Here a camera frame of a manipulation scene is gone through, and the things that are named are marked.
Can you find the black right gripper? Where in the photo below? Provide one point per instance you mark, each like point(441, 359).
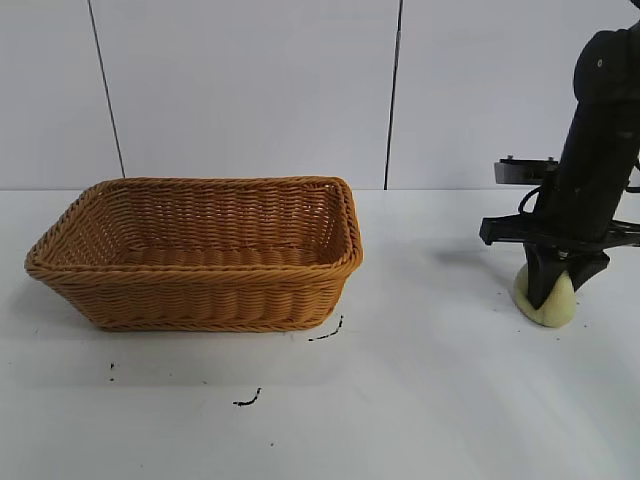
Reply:
point(582, 190)

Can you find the pale yellow egg yolk pastry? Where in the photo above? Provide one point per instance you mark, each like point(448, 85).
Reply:
point(559, 310)

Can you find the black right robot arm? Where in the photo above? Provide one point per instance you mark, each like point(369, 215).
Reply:
point(607, 65)

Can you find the woven brown wicker basket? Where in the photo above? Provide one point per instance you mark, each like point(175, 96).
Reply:
point(200, 295)

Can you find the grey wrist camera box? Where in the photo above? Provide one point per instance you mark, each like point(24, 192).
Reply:
point(520, 171)

